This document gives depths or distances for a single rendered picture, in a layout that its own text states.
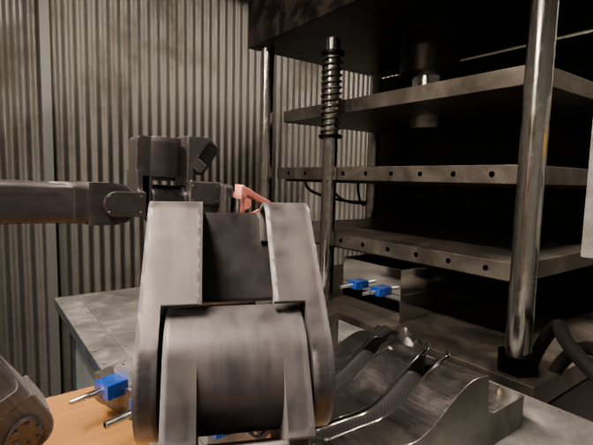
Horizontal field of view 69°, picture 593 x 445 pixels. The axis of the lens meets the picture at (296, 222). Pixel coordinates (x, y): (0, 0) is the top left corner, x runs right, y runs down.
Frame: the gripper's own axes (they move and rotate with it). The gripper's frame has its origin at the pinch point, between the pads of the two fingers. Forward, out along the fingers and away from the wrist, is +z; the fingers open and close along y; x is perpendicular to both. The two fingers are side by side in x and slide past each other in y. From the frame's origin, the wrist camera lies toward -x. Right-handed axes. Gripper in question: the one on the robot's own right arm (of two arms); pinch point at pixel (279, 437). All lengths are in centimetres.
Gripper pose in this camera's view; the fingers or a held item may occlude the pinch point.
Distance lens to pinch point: 62.9
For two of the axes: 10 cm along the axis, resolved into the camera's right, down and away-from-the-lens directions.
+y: -6.0, -1.0, 7.9
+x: -7.0, 5.3, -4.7
